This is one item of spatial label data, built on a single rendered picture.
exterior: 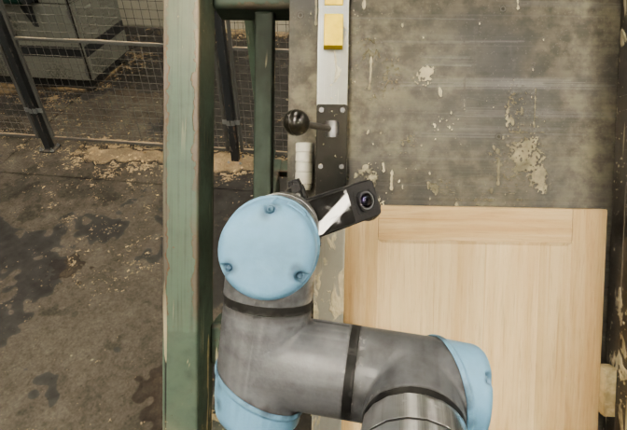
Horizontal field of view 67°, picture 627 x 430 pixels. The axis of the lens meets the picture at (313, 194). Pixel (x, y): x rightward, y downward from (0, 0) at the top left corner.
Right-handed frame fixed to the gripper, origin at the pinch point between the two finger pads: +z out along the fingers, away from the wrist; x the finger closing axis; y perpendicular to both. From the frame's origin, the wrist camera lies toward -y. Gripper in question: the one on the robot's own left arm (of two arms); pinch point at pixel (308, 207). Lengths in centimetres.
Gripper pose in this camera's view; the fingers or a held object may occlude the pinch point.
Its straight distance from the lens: 69.4
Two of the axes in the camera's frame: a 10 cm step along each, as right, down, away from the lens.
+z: 0.2, -0.4, 10.0
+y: -9.4, 3.3, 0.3
